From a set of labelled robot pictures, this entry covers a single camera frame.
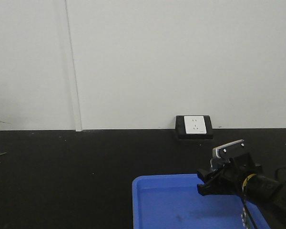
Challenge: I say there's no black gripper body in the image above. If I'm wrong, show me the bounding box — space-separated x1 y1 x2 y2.
218 153 263 196

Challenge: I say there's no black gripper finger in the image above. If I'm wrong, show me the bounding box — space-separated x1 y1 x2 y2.
197 178 225 196
197 168 223 181

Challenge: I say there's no clear glass beaker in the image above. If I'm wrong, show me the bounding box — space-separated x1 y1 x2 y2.
210 157 229 171

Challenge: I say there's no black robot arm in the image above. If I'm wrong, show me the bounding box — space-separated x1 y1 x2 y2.
197 153 286 227

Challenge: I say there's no blue plastic tray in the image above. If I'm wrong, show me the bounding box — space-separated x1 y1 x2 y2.
132 173 271 229

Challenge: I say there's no green circuit board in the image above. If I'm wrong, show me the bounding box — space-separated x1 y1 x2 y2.
241 207 250 229

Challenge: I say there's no white socket in black box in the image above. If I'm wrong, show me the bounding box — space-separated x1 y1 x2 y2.
175 115 214 140

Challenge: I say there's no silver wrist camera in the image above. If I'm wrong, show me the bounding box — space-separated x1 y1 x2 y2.
212 139 245 159

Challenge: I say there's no black camera cable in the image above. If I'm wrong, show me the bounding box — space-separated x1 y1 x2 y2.
231 157 259 229

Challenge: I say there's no white wall conduit strip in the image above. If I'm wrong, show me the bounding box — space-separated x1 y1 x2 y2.
64 0 82 132

